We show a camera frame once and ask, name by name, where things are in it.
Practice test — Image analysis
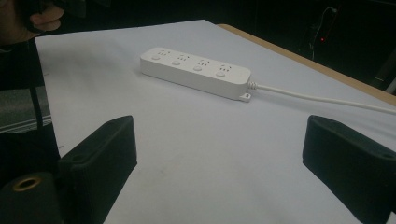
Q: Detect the white paper sheet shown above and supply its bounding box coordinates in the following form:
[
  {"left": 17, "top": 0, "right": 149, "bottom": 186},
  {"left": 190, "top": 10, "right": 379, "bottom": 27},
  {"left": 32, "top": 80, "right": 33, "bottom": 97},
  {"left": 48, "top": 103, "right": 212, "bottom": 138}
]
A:
[{"left": 34, "top": 19, "right": 396, "bottom": 224}]

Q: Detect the white power strip cable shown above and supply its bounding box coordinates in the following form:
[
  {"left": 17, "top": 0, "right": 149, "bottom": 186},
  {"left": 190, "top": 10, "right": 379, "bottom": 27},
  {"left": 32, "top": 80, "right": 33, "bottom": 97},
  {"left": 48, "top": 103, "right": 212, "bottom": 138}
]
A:
[{"left": 247, "top": 80, "right": 396, "bottom": 116}]

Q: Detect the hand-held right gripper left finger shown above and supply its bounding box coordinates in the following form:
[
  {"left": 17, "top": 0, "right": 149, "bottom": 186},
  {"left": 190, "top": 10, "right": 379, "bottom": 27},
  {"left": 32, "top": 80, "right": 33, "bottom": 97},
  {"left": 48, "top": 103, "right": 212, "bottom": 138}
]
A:
[{"left": 56, "top": 115, "right": 138, "bottom": 224}]

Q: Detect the dark device with red light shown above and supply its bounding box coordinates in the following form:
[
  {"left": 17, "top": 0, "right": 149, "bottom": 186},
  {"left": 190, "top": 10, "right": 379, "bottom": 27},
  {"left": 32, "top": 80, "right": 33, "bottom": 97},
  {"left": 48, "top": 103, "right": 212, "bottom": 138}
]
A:
[{"left": 297, "top": 17, "right": 339, "bottom": 61}]

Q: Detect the white power strip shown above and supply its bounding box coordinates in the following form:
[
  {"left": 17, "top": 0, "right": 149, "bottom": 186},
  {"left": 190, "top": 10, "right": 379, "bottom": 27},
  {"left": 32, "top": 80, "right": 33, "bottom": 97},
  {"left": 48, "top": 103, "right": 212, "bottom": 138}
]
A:
[{"left": 139, "top": 47, "right": 252, "bottom": 104}]

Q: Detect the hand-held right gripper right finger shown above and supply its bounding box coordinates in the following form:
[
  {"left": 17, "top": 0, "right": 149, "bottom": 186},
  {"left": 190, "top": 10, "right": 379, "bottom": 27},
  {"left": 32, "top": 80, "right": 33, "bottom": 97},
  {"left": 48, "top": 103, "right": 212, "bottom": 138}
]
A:
[{"left": 302, "top": 114, "right": 396, "bottom": 224}]

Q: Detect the black metal stand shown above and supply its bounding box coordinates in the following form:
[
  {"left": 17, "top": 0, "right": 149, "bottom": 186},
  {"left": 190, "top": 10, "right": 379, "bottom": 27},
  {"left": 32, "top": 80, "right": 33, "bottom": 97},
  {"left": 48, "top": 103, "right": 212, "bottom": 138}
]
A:
[{"left": 27, "top": 39, "right": 45, "bottom": 129}]

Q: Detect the thin grey cable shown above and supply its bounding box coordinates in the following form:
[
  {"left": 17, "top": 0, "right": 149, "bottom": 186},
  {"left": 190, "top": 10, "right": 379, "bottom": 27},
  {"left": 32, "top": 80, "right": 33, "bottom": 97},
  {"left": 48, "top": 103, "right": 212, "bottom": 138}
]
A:
[{"left": 310, "top": 5, "right": 339, "bottom": 61}]

